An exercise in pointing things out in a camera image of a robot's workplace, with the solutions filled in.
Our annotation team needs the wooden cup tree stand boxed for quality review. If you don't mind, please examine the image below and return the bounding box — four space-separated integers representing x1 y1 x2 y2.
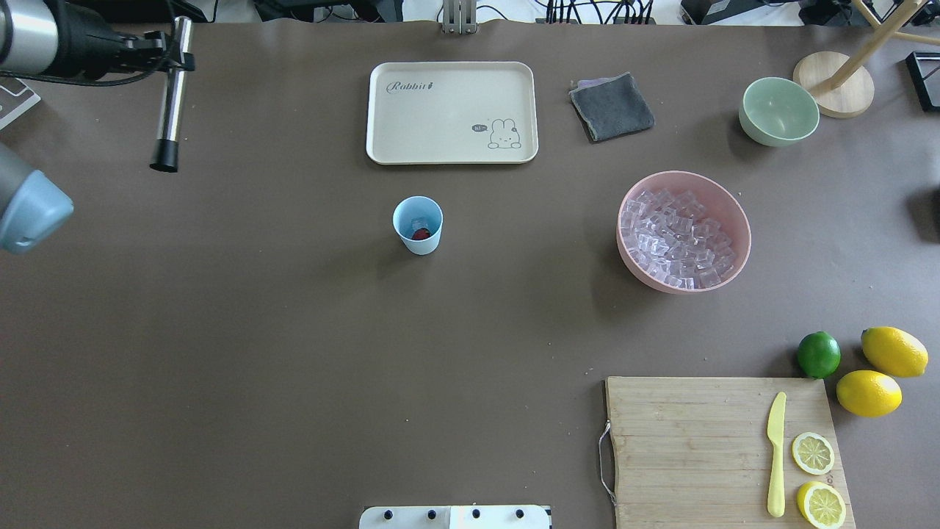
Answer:
792 1 938 118

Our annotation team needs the pink ice bowl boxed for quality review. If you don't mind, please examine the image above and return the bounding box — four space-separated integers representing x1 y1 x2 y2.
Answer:
615 170 752 294

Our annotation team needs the cream rabbit tray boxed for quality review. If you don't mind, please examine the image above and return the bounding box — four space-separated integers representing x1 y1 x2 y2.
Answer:
365 61 538 165

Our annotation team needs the wooden cutting board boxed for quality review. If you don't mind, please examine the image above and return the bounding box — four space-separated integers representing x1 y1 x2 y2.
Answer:
604 376 839 528

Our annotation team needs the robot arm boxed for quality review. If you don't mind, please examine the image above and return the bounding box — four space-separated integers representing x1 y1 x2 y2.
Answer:
1 1 195 255

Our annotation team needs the green bowl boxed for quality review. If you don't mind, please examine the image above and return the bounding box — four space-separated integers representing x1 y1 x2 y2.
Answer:
738 77 820 147

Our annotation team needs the metal muddler with black tip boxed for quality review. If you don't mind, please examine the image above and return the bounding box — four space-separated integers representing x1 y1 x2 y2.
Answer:
150 16 192 172

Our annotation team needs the green lime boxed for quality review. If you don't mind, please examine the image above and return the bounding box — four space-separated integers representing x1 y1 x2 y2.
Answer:
797 331 842 379

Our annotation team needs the light blue plastic cup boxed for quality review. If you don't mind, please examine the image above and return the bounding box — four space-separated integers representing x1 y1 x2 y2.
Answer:
392 195 444 256

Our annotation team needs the grey folded cloth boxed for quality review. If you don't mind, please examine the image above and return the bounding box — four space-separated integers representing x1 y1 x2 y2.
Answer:
568 71 656 142

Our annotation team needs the clear ice cube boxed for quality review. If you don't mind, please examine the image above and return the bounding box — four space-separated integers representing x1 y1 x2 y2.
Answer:
410 217 429 231

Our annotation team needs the yellow plastic knife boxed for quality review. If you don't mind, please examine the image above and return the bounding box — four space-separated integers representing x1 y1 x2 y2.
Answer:
766 392 788 518

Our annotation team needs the yellow lemon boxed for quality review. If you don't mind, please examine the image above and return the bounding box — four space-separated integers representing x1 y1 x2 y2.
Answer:
861 327 929 378
836 370 903 418

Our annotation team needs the lemon half slice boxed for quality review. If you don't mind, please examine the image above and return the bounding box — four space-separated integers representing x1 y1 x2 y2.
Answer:
796 481 848 528
790 432 836 476

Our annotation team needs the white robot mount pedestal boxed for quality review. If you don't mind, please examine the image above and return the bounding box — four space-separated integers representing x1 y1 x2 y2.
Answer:
358 503 553 528

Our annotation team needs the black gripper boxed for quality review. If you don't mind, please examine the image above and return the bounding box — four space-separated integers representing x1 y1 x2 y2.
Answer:
110 31 195 73

